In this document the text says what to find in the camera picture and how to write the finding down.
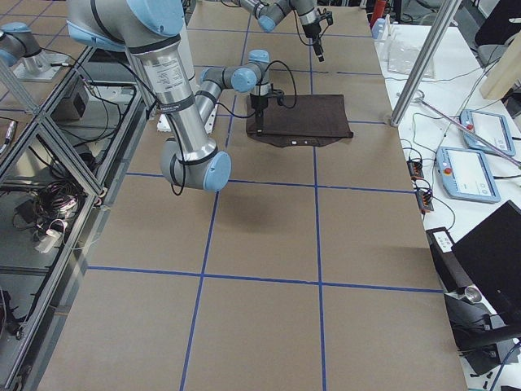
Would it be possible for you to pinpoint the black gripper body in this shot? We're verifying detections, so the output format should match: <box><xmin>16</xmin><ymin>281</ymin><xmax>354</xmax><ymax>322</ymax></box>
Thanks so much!
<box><xmin>250</xmin><ymin>94</ymin><xmax>269</xmax><ymax>118</ymax></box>
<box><xmin>303</xmin><ymin>22</ymin><xmax>322</xmax><ymax>45</ymax></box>

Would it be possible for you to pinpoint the brown t-shirt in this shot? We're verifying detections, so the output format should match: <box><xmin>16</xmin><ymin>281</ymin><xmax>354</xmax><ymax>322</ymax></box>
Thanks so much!
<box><xmin>246</xmin><ymin>94</ymin><xmax>354</xmax><ymax>147</ymax></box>

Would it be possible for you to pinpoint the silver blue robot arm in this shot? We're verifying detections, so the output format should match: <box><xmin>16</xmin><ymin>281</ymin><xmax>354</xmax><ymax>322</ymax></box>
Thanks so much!
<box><xmin>68</xmin><ymin>1</ymin><xmax>269</xmax><ymax>191</ymax></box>
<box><xmin>232</xmin><ymin>0</ymin><xmax>334</xmax><ymax>62</ymax></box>

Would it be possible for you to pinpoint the red cylinder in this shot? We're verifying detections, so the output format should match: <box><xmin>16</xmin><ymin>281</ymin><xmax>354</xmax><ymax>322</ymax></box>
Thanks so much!
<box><xmin>370</xmin><ymin>0</ymin><xmax>387</xmax><ymax>28</ymax></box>

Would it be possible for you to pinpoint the clear plastic bag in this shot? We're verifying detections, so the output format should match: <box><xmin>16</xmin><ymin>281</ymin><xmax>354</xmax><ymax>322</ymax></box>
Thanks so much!
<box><xmin>387</xmin><ymin>40</ymin><xmax>422</xmax><ymax>75</ymax></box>

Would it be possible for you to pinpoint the reacher grabber stick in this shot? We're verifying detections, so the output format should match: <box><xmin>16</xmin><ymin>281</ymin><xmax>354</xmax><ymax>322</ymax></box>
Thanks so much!
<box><xmin>412</xmin><ymin>92</ymin><xmax>520</xmax><ymax>169</ymax></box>

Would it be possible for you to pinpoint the far teach pendant tablet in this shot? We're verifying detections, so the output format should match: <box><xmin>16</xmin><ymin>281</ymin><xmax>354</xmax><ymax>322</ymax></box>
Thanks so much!
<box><xmin>460</xmin><ymin>109</ymin><xmax>516</xmax><ymax>157</ymax></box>

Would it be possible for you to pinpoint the teach pendant tablet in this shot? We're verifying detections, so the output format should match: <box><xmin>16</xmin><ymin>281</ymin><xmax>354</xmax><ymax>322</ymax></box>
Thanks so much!
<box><xmin>460</xmin><ymin>109</ymin><xmax>516</xmax><ymax>157</ymax></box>
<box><xmin>436</xmin><ymin>147</ymin><xmax>501</xmax><ymax>204</ymax></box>

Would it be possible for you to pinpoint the near teach pendant tablet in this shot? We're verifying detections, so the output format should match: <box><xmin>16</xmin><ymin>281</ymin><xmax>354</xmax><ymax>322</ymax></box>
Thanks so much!
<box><xmin>436</xmin><ymin>147</ymin><xmax>501</xmax><ymax>204</ymax></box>

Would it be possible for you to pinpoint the black box with label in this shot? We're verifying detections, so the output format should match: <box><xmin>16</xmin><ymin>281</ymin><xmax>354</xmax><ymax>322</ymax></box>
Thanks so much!
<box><xmin>426</xmin><ymin>227</ymin><xmax>483</xmax><ymax>304</ymax></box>

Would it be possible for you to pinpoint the black monitor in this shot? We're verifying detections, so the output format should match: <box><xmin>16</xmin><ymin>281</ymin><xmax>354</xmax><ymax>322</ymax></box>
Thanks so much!
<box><xmin>452</xmin><ymin>200</ymin><xmax>520</xmax><ymax>324</ymax></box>

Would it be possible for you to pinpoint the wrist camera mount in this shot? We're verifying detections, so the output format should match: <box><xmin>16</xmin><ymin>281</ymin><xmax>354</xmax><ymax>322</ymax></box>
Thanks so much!
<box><xmin>317</xmin><ymin>8</ymin><xmax>334</xmax><ymax>26</ymax></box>
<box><xmin>269</xmin><ymin>89</ymin><xmax>285</xmax><ymax>106</ymax></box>

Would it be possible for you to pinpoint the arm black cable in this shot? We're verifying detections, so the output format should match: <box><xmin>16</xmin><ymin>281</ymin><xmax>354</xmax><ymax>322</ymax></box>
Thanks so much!
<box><xmin>211</xmin><ymin>59</ymin><xmax>297</xmax><ymax>120</ymax></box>
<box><xmin>291</xmin><ymin>7</ymin><xmax>331</xmax><ymax>46</ymax></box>

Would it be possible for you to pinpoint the aluminium frame post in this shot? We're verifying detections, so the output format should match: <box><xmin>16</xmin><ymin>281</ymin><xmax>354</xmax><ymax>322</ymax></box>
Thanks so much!
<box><xmin>390</xmin><ymin>0</ymin><xmax>462</xmax><ymax>127</ymax></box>

